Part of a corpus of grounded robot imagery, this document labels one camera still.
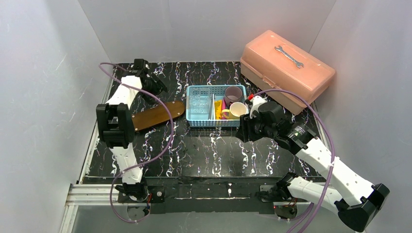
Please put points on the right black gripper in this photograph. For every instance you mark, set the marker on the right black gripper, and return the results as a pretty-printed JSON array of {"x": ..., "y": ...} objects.
[{"x": 246, "y": 129}]

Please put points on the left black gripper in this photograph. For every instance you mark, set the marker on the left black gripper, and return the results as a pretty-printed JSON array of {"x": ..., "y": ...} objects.
[{"x": 156, "y": 85}]

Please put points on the brown wooden oval tray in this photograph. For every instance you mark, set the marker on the brown wooden oval tray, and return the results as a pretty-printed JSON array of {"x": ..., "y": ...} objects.
[{"x": 151, "y": 117}]

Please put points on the light blue plastic basket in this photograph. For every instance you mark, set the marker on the light blue plastic basket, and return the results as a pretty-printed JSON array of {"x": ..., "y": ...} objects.
[{"x": 202, "y": 119}]

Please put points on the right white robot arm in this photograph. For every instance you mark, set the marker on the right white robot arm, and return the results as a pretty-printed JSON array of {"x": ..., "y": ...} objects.
[{"x": 355, "y": 200}]

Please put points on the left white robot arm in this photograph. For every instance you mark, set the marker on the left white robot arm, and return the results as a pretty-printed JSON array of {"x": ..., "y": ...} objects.
[{"x": 116, "y": 128}]

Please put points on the pink toothpaste tube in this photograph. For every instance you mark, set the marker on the pink toothpaste tube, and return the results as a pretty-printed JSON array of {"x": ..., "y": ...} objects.
[{"x": 223, "y": 109}]

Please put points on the yellow toothpaste tube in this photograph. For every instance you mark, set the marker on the yellow toothpaste tube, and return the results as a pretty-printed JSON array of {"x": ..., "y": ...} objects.
[{"x": 218, "y": 109}]

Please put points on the grey toothbrush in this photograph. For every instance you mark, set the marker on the grey toothbrush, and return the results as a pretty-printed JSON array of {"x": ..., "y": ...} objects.
[{"x": 212, "y": 108}]

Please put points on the purple translucent cup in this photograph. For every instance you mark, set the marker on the purple translucent cup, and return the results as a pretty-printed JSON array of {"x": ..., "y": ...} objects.
[{"x": 232, "y": 94}]

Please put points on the pink plastic toolbox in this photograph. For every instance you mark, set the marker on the pink plastic toolbox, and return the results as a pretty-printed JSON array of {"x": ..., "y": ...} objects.
[{"x": 267, "y": 68}]

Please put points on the silver open-end wrench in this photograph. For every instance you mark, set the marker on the silver open-end wrench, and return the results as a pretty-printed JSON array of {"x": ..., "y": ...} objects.
[{"x": 297, "y": 63}]

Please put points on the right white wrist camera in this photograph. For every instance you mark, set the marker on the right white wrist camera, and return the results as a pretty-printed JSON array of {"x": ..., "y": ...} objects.
[{"x": 255, "y": 102}]

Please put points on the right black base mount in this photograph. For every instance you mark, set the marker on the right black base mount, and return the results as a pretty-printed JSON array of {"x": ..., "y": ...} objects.
[{"x": 271, "y": 193}]

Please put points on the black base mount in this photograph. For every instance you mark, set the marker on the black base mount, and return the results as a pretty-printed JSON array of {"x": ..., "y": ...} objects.
[
  {"x": 154, "y": 194},
  {"x": 271, "y": 193}
]

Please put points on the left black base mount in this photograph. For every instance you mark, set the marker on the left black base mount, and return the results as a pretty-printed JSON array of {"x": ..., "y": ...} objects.
[{"x": 154, "y": 194}]

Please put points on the aluminium frame rail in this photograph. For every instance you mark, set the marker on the aluminium frame rail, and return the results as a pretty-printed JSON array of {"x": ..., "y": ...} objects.
[{"x": 99, "y": 194}]

